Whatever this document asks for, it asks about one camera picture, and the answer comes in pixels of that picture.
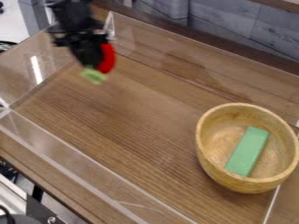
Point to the black metal table leg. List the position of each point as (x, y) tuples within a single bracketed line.
[(37, 193)]

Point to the wooden bowl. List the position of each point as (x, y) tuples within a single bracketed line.
[(220, 128)]

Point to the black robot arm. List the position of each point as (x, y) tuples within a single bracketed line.
[(81, 33)]

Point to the green rectangular block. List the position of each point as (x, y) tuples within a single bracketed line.
[(246, 151)]

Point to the clear acrylic corner bracket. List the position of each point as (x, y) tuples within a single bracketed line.
[(108, 28)]

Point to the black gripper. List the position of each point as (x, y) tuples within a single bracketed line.
[(76, 29)]

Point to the red plush strawberry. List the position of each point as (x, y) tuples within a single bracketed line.
[(96, 74)]

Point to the clear acrylic tray wall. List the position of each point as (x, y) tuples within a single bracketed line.
[(109, 147)]

